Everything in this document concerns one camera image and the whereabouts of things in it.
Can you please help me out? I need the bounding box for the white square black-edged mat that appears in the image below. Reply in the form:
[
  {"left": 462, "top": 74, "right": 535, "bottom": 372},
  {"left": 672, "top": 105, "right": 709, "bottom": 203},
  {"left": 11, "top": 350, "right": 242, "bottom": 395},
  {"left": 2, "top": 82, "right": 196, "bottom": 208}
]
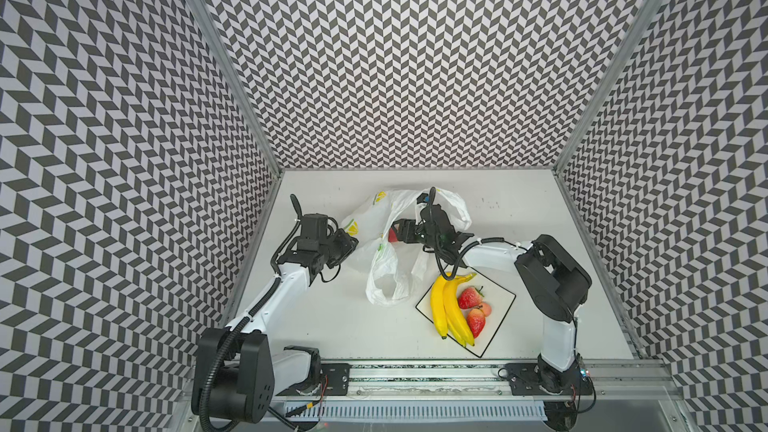
[{"left": 415, "top": 269, "right": 516, "bottom": 358}]

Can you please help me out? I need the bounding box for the small peach fake fruit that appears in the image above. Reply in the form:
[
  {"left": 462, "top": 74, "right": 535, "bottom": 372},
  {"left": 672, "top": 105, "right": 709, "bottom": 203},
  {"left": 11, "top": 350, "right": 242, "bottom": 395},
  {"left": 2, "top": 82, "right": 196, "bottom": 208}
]
[{"left": 477, "top": 302, "right": 492, "bottom": 317}]

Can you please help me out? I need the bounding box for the red fake fruit piece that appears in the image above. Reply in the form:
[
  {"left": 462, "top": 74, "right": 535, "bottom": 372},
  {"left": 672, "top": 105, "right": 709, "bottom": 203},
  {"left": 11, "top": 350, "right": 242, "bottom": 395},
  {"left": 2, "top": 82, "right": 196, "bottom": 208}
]
[{"left": 466, "top": 308, "right": 486, "bottom": 338}]

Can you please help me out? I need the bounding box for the yellow fake banana bunch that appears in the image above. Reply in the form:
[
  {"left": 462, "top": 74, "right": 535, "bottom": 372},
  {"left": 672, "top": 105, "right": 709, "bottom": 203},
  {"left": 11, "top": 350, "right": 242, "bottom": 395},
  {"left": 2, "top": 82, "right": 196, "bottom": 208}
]
[{"left": 430, "top": 273, "right": 476, "bottom": 347}]

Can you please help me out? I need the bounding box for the white printed plastic bag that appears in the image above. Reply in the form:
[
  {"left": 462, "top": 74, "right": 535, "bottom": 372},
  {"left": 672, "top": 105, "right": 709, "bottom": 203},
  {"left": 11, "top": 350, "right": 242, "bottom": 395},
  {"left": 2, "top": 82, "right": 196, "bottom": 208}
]
[{"left": 341, "top": 188, "right": 472, "bottom": 306}]

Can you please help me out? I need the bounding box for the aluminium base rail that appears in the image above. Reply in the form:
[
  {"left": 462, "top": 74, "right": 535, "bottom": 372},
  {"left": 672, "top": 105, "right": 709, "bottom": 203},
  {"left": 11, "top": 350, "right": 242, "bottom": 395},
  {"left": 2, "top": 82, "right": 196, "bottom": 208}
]
[{"left": 323, "top": 359, "right": 682, "bottom": 401}]

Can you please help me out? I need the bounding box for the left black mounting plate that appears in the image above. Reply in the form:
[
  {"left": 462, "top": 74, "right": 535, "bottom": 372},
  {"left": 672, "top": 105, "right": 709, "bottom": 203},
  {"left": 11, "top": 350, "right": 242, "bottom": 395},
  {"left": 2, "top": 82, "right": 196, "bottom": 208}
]
[{"left": 296, "top": 362, "right": 351, "bottom": 397}]

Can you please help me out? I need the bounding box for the black mounting plate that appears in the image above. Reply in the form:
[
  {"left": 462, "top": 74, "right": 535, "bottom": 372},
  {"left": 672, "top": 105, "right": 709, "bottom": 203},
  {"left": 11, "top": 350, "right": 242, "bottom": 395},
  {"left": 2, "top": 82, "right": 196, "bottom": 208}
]
[
  {"left": 296, "top": 362, "right": 351, "bottom": 397},
  {"left": 499, "top": 362, "right": 595, "bottom": 399}
]

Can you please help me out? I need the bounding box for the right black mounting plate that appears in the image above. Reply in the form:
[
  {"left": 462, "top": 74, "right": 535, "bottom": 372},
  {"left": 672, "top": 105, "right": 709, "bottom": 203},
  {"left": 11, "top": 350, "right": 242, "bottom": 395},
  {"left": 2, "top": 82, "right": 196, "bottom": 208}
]
[{"left": 499, "top": 362, "right": 595, "bottom": 399}]

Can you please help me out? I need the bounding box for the white ventilation grille strip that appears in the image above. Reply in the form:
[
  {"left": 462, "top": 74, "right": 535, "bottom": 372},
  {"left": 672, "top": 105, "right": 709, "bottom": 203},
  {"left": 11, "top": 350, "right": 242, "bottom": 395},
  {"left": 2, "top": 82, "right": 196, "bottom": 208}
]
[{"left": 290, "top": 401, "right": 547, "bottom": 424}]

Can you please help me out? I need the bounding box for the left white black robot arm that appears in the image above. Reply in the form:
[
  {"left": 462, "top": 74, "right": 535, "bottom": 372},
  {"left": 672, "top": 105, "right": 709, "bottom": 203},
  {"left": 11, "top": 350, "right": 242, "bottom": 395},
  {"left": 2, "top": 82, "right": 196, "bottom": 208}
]
[{"left": 191, "top": 213, "right": 358, "bottom": 431}]

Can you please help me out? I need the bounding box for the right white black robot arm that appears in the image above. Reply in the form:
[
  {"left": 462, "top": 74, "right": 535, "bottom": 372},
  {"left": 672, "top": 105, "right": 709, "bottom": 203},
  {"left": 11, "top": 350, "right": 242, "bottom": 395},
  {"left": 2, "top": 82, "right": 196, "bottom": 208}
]
[{"left": 388, "top": 205, "right": 594, "bottom": 399}]

